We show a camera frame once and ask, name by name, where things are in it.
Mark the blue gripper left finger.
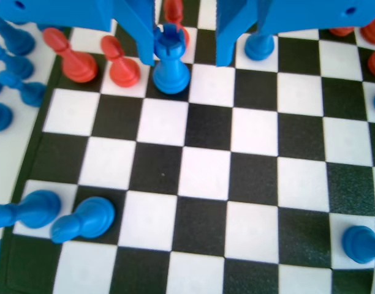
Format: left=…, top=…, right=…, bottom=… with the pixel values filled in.
left=0, top=0, right=156, bottom=67

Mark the blue chess rook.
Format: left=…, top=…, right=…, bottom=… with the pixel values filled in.
left=0, top=12, right=36, bottom=57
left=152, top=23, right=192, bottom=94

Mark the black white chessboard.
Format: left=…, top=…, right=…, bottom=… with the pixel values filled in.
left=0, top=0, right=375, bottom=294

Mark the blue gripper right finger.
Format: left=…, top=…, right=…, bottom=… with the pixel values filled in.
left=216, top=0, right=375, bottom=67

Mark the red plastic chess rook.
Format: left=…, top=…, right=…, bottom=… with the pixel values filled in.
left=359, top=17, right=375, bottom=45

